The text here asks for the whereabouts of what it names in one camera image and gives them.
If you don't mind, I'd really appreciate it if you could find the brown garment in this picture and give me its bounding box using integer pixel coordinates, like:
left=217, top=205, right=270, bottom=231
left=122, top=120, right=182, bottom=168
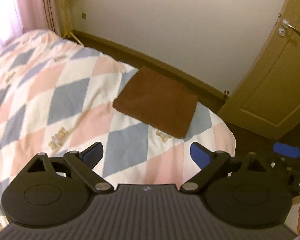
left=113, top=66, right=198, bottom=139

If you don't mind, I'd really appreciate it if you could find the wooden door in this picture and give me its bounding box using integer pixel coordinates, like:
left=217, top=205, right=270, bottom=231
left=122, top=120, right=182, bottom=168
left=218, top=0, right=300, bottom=139

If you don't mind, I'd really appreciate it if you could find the checkered quilt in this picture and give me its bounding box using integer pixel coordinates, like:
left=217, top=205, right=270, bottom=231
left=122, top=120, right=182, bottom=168
left=0, top=30, right=236, bottom=231

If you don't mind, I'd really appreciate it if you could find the pink curtain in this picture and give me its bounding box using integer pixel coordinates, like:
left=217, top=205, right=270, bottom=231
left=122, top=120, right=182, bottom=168
left=0, top=0, right=61, bottom=50

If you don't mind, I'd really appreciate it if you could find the yellow stand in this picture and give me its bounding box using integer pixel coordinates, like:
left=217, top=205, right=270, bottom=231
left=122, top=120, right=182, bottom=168
left=41, top=0, right=85, bottom=47

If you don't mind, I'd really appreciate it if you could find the silver door handle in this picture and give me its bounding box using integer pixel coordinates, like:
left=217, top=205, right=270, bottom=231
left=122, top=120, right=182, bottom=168
left=278, top=19, right=300, bottom=37

